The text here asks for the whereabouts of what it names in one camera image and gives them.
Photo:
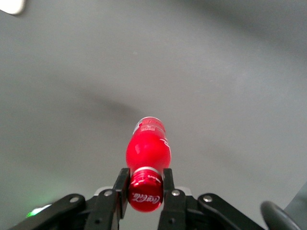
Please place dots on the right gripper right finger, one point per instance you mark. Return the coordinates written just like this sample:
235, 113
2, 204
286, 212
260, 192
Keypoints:
177, 210

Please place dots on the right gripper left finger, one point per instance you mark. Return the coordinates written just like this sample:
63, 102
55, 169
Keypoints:
103, 210

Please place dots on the red coke bottle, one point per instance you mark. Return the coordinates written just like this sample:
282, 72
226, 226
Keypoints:
148, 153

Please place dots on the beige rectangular plastic tray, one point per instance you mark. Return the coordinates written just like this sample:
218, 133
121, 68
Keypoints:
9, 4

